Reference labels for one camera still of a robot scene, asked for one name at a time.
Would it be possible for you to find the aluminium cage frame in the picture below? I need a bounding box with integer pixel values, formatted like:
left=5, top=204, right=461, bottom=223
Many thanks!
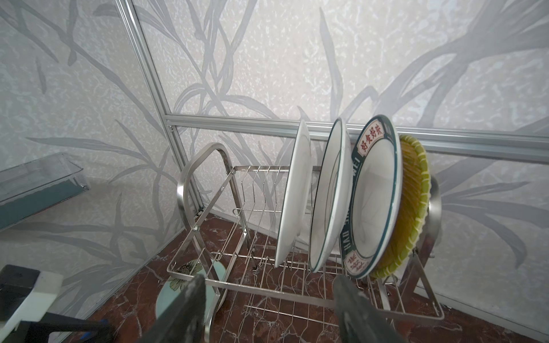
left=113, top=0, right=549, bottom=211

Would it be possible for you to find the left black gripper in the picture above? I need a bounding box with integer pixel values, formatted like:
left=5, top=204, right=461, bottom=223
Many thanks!
left=4, top=312, right=114, bottom=342

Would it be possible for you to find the yellow woven pattern plate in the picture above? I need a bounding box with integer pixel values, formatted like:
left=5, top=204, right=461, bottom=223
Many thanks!
left=370, top=134, right=431, bottom=279

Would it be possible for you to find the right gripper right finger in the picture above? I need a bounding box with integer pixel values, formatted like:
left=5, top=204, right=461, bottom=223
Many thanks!
left=333, top=275, right=405, bottom=343

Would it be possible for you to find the steel two-tier dish rack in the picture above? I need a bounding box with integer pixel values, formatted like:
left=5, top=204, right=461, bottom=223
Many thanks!
left=166, top=142, right=445, bottom=343

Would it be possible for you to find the white plate dark green rim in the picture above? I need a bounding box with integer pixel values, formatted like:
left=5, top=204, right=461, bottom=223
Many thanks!
left=340, top=114, right=403, bottom=280

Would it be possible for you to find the white plate thin teal rim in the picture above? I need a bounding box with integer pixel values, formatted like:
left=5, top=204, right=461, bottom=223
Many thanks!
left=309, top=118, right=353, bottom=272

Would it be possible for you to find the pale green flower plate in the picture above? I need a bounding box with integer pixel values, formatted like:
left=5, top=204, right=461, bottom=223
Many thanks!
left=155, top=260, right=215, bottom=319

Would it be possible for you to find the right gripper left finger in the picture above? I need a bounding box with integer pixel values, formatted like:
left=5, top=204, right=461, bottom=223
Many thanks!
left=138, top=274, right=206, bottom=343

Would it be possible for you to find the orange sunburst plate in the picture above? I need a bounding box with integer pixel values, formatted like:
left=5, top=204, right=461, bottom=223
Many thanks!
left=275, top=120, right=313, bottom=267

